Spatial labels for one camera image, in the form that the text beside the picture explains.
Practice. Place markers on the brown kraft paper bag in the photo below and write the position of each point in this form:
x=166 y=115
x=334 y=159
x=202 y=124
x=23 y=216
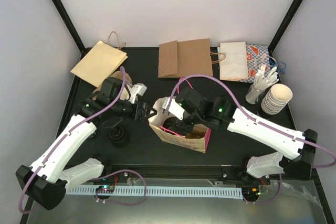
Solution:
x=183 y=58

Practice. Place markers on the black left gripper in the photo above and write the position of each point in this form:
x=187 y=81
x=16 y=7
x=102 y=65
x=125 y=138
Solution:
x=139 y=115

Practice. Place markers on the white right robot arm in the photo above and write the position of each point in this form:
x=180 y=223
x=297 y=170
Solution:
x=294 y=151

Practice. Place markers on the stack of black lids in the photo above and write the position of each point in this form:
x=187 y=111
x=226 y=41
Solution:
x=118 y=136

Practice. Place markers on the white plastic cutlery bunch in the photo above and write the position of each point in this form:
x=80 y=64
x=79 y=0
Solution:
x=261 y=83

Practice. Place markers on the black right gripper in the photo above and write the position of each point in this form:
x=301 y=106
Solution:
x=177 y=124

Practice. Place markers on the cake print paper bag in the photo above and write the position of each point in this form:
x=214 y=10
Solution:
x=171 y=130

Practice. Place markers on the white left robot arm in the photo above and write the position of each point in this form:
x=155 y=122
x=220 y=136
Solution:
x=47 y=180

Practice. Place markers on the white paper bag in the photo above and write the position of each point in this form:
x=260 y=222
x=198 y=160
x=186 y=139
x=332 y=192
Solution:
x=232 y=60

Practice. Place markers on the tan paper bag with handles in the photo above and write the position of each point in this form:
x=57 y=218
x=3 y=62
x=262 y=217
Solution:
x=100 y=62

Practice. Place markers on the white perforated front rail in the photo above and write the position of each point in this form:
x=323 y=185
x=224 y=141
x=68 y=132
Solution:
x=158 y=191

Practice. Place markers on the red blue patterned bag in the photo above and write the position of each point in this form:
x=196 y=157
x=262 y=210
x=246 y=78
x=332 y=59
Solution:
x=258 y=55

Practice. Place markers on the stack of paper cups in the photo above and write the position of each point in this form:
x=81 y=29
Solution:
x=276 y=99

